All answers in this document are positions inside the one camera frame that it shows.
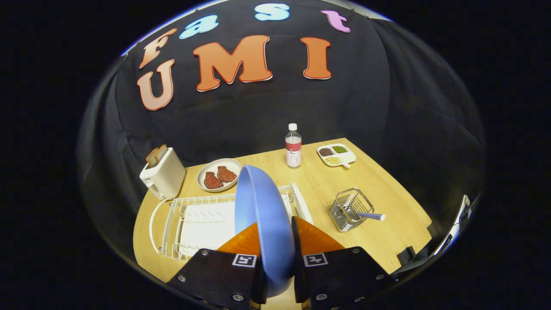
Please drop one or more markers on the white toaster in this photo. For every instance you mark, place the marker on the white toaster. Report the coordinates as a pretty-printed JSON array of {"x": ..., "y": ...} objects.
[{"x": 165, "y": 176}]

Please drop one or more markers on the toast slice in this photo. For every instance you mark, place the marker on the toast slice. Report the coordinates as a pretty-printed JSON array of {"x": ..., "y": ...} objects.
[
  {"x": 151, "y": 159},
  {"x": 161, "y": 153}
]

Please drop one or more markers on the clear bottle with red label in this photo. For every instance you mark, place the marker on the clear bottle with red label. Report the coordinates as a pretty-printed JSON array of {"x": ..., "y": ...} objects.
[{"x": 293, "y": 148}]

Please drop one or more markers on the white plate with meat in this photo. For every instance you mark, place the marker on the white plate with meat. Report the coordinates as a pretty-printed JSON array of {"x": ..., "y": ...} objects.
[{"x": 230, "y": 164}]

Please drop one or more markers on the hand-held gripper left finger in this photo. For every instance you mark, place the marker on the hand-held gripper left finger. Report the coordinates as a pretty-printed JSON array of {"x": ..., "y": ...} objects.
[{"x": 219, "y": 275}]

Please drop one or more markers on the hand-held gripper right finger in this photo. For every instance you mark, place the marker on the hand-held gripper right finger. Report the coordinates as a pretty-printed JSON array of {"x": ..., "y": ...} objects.
[{"x": 335, "y": 275}]

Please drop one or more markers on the white divided dish with beans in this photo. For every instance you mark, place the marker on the white divided dish with beans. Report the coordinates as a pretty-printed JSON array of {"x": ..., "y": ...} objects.
[{"x": 346, "y": 157}]

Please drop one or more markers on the black block at table edge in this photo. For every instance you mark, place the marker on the black block at table edge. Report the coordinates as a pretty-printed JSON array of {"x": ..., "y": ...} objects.
[{"x": 407, "y": 255}]

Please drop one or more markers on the brown meat piece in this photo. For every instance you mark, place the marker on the brown meat piece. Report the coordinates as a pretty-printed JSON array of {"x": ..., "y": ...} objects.
[
  {"x": 226, "y": 174},
  {"x": 212, "y": 181}
]

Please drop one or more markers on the blue plate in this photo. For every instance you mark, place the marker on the blue plate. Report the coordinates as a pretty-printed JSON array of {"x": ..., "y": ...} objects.
[{"x": 267, "y": 206}]

